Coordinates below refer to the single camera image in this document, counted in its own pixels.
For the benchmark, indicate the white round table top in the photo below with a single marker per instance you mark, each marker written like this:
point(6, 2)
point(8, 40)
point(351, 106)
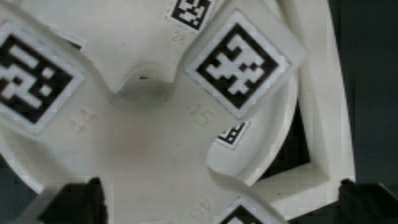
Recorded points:
point(117, 32)

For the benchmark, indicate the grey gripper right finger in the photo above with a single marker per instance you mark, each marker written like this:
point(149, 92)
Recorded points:
point(367, 204)

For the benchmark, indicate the white cross-shaped table base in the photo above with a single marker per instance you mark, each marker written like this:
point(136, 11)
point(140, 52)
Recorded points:
point(143, 145)

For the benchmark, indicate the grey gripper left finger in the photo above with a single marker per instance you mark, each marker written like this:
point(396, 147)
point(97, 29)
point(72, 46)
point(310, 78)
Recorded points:
point(69, 205)

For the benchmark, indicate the white front fence bar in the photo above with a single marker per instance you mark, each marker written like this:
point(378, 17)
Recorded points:
point(301, 190)

